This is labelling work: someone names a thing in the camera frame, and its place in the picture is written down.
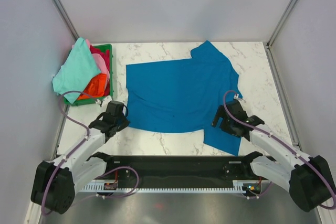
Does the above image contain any blue t shirt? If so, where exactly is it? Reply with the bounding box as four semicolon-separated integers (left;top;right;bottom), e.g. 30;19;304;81
126;41;241;155

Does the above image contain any teal t shirt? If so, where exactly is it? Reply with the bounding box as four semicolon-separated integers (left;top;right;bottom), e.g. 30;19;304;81
52;38;101;104

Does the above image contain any green plastic bin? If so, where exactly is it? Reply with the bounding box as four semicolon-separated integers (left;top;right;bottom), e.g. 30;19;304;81
64;44;114;106

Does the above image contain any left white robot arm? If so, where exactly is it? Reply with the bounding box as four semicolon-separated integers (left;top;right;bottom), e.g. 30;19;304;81
30;101;130;215

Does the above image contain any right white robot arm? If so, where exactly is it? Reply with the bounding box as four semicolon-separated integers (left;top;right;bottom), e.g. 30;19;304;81
212;100;335;212

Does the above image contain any orange t shirt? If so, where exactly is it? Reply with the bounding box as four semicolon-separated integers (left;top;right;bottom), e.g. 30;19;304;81
77;73;108;101

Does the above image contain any pink t shirt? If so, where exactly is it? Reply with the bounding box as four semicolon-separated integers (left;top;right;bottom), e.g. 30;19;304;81
85;39;110;79

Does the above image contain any dark red t shirt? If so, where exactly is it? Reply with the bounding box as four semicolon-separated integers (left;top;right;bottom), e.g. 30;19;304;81
90;45;111;97

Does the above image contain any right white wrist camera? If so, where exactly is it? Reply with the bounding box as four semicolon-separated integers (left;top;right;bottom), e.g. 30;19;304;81
234;93;245;102

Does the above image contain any aluminium front rail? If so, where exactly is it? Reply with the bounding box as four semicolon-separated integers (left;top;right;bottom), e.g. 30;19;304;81
36;161;323;183

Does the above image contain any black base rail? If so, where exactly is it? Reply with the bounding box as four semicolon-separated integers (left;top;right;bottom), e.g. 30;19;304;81
96;153;260;188

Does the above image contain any white slotted cable duct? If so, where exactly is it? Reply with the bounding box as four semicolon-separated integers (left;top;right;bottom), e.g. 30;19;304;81
79;180;246;194

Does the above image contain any left aluminium frame post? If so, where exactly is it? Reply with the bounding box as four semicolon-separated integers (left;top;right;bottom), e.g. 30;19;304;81
51;0;79;41

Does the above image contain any aluminium frame post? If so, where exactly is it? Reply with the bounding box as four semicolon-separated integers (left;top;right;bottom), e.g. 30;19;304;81
51;0;79;41
266;0;314;49

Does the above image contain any right aluminium frame post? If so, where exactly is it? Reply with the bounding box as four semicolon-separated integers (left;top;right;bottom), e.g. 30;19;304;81
266;0;314;49

